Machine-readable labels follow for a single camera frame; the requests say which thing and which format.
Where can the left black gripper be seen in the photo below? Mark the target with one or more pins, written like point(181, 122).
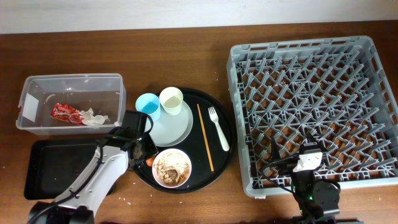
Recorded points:
point(151, 149)

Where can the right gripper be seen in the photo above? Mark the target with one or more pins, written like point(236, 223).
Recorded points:
point(275, 154)

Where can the orange carrot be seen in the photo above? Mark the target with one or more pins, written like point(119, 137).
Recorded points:
point(150, 161)

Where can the light blue cup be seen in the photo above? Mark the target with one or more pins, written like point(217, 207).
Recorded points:
point(149, 103)

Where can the white tissue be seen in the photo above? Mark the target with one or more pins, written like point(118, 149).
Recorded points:
point(89, 119)

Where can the cream white cup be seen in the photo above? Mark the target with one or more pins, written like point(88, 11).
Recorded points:
point(171, 99)

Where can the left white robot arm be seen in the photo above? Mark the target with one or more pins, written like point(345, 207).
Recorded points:
point(80, 202)

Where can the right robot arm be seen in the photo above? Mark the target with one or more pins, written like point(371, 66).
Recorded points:
point(317, 198)

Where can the grey dishwasher rack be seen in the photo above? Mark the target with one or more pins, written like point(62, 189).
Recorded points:
point(335, 88)

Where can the clear plastic waste bin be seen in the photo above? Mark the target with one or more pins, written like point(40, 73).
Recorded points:
point(104, 93)

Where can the grey round plate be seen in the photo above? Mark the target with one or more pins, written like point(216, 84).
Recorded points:
point(170, 130)

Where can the wooden chopstick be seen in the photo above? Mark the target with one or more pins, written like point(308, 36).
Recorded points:
point(205, 139)

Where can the round black tray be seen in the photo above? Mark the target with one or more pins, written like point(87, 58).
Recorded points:
point(194, 146)

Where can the white plastic fork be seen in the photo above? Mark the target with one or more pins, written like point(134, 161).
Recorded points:
point(214, 118)

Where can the red snack wrapper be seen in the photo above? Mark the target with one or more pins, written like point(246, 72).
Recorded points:
point(66, 113)

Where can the black rectangular tray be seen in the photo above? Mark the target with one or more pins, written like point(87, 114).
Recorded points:
point(55, 164)

